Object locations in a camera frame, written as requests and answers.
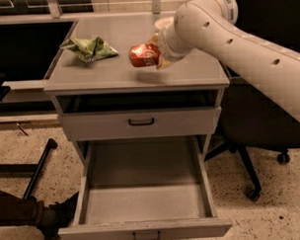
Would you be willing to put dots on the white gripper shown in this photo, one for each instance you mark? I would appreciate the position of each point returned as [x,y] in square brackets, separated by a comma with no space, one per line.
[164,45]

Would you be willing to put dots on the red coke can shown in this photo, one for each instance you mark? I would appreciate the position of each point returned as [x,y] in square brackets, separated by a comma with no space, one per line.
[144,55]

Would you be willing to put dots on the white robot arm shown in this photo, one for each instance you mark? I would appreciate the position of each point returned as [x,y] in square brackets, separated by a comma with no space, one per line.
[259,42]

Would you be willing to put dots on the closed upper drawer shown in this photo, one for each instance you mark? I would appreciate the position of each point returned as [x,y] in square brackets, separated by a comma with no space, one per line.
[139,124]

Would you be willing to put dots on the grey drawer cabinet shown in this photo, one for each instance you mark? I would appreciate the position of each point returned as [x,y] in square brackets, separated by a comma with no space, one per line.
[114,85]

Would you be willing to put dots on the open middle drawer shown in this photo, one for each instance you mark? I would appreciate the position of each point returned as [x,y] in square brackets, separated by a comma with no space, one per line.
[145,189]

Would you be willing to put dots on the white bowl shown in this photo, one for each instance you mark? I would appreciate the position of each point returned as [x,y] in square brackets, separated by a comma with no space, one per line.
[163,22]

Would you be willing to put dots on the green chip bag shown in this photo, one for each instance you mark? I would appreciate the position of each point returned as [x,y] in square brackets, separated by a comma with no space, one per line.
[90,50]

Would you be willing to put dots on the black office chair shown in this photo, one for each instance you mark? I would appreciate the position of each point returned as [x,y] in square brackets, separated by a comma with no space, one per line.
[249,118]

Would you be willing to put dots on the black chair base leg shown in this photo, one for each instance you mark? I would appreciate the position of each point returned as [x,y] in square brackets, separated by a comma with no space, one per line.
[33,169]

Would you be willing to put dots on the black shoe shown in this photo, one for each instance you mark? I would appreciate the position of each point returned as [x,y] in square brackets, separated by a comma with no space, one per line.
[57,216]

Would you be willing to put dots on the person's leg brown trousers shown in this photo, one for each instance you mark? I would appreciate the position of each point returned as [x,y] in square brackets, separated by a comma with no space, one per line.
[17,211]

